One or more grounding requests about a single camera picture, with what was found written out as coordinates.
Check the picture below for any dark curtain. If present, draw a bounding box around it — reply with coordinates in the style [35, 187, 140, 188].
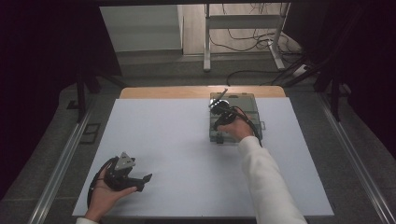
[0, 0, 123, 200]
[284, 0, 396, 161]

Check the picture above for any white table sheet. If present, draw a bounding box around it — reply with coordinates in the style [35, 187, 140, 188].
[72, 97, 335, 218]

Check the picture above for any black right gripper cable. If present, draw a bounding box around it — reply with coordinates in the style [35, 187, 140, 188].
[228, 105, 263, 148]

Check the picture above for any white metal desk frame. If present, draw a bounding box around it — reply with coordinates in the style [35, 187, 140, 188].
[203, 3, 291, 73]

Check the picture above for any aluminium floor rail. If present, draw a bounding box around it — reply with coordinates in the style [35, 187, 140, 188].
[317, 92, 396, 224]
[27, 106, 96, 224]

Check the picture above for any white power strip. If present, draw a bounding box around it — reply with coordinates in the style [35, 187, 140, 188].
[292, 63, 310, 78]

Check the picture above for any dark metal stand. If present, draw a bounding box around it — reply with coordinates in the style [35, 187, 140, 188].
[66, 60, 129, 123]
[281, 6, 354, 123]

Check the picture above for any person's left hand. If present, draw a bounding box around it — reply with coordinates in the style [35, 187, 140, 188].
[84, 167, 138, 223]

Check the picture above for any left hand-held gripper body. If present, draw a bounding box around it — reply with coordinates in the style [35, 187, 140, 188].
[103, 151, 137, 191]

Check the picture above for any long black floor cable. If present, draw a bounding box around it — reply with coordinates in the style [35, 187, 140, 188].
[226, 69, 283, 87]

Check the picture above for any white cabinet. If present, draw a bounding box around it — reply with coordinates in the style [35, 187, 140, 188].
[99, 4, 184, 53]

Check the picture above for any tangle of black floor cables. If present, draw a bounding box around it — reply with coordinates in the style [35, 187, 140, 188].
[207, 3, 304, 60]

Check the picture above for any person's right hand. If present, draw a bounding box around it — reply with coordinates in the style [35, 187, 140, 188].
[217, 106, 255, 143]

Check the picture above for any black rectangular floor frame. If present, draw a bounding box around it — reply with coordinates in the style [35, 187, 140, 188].
[79, 122, 102, 146]

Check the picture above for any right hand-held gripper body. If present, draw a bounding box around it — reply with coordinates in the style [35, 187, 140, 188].
[208, 88, 239, 126]

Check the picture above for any clear plastic compartment box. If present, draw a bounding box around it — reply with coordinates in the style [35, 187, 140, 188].
[208, 91, 267, 145]

